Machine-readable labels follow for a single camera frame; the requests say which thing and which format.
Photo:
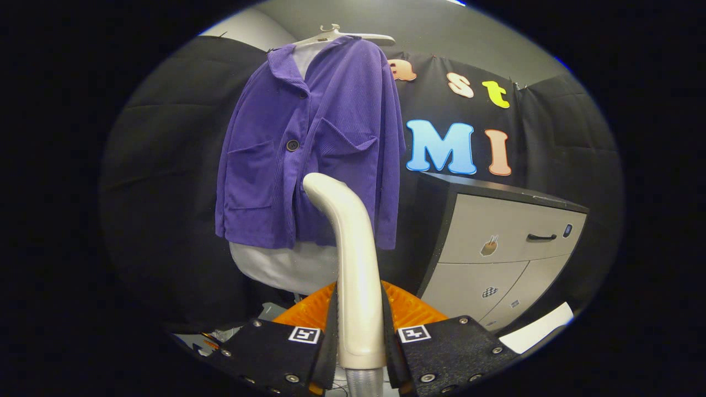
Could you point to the white garment steamer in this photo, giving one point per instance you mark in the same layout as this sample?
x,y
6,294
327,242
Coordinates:
x,y
356,259

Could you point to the white paper sheet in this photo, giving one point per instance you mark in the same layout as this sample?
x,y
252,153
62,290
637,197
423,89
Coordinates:
x,y
538,330

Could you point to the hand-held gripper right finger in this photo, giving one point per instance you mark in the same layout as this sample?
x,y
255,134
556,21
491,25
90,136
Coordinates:
x,y
452,347

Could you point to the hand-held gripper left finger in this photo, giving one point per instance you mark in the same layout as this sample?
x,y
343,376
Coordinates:
x,y
276,353

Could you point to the white clothes hanger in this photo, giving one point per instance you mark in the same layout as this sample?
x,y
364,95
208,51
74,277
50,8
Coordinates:
x,y
358,37

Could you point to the white shirt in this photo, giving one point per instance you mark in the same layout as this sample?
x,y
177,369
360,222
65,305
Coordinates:
x,y
287,270

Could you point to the grey cabinet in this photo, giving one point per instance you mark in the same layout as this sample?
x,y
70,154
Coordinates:
x,y
485,226

